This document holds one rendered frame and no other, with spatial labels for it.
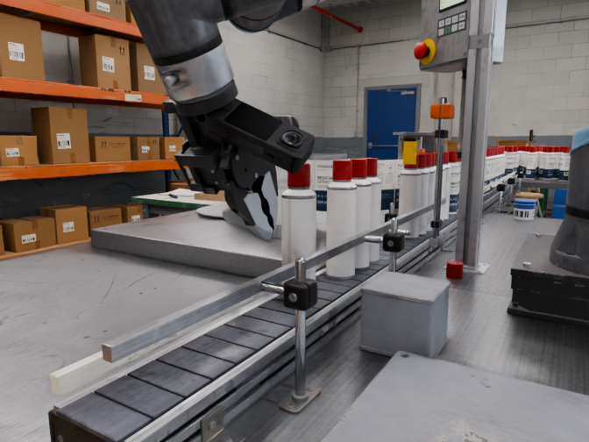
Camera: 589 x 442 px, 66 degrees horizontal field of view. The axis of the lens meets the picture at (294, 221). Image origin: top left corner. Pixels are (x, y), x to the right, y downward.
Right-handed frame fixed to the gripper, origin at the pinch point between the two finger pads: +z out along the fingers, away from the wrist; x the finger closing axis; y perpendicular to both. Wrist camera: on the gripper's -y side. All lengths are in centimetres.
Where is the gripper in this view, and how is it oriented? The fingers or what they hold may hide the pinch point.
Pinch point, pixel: (272, 231)
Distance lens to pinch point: 60.5
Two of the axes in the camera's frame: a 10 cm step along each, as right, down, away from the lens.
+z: 2.6, 7.8, 5.7
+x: -4.5, 6.2, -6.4
